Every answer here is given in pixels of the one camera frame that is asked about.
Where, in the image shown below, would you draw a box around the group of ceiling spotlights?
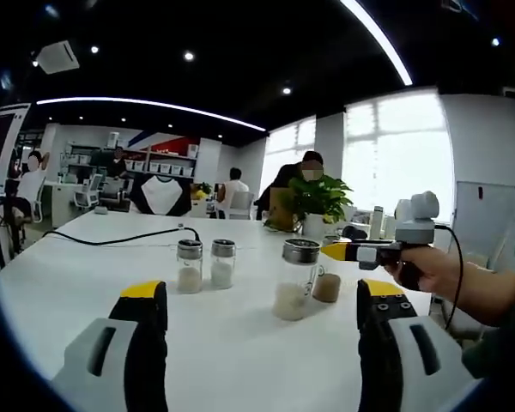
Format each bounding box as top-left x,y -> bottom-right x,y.
29,37 -> 501,130

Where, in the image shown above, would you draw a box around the white office chair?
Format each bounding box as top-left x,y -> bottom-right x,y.
72,173 -> 104,210

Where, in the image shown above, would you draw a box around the tall seasoning bottle brown contents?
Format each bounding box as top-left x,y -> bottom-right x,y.
311,257 -> 342,304

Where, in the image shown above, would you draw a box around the person's green shirt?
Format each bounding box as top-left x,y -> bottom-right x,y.
461,98 -> 515,379

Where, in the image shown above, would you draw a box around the brown paper bag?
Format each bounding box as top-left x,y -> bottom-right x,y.
268,186 -> 295,228

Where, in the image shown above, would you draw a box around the small seasoning bottle white contents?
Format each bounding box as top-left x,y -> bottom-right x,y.
209,238 -> 235,290

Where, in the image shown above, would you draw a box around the computer monitor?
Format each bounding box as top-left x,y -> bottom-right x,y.
0,102 -> 32,167

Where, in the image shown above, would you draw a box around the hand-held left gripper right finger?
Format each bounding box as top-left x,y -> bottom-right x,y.
355,277 -> 477,412

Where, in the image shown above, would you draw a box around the person's right hand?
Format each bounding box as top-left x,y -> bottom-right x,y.
390,245 -> 473,301

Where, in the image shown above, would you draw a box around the green plant in white pot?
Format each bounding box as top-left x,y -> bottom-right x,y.
287,174 -> 354,237

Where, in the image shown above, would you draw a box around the curved ceiling light strip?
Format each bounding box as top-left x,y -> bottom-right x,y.
341,0 -> 415,86
36,97 -> 266,131

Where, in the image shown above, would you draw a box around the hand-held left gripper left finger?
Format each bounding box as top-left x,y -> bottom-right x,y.
51,280 -> 169,412

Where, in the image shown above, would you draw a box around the row of white storage boxes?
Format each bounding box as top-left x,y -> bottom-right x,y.
126,158 -> 197,177

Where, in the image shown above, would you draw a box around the black power cable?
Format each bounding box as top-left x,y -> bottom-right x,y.
42,227 -> 202,246

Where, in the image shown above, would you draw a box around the ceiling air conditioner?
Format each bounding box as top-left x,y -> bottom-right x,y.
36,39 -> 81,75

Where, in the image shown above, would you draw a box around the small seasoning bottle beige contents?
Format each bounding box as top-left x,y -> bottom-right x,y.
176,239 -> 204,295

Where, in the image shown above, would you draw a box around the bright window with blinds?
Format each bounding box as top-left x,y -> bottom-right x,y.
265,116 -> 318,185
344,92 -> 455,224

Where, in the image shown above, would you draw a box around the black and white raglan shirt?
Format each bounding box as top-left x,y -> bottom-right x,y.
130,173 -> 193,215

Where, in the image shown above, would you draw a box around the tall seasoning bottle cream contents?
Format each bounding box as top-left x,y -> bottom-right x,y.
271,237 -> 322,323

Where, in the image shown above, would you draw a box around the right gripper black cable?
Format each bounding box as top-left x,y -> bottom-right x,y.
433,223 -> 464,330

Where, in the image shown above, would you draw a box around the grey storage shelf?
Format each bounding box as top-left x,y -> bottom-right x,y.
62,141 -> 198,179

